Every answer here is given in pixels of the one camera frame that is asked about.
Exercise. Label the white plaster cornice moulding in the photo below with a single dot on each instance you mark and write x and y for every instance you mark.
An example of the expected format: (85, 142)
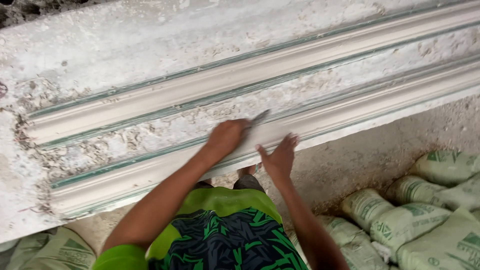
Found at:
(337, 112)
(210, 88)

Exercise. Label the grey shorts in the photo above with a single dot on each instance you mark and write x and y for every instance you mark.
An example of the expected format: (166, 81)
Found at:
(248, 182)

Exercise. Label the person's left fingers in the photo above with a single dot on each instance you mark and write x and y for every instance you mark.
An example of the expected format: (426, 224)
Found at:
(240, 127)

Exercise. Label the green black patterned shirt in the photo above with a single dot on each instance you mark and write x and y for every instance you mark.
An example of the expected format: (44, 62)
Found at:
(228, 232)

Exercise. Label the pale green printed sack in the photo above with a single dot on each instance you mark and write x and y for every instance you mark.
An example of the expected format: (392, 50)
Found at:
(56, 251)

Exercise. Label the person's right hand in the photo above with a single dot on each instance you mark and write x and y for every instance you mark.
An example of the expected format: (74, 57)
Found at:
(280, 159)

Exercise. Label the heap of pale green sacks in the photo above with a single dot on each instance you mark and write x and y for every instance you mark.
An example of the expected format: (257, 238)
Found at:
(412, 225)

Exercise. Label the person's foot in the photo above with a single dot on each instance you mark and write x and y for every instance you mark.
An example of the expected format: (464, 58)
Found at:
(247, 170)

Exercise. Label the metal scraper blade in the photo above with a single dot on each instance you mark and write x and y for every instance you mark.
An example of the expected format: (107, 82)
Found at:
(259, 117)

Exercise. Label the person's left hand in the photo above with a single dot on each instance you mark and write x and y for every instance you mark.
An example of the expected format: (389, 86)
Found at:
(224, 138)

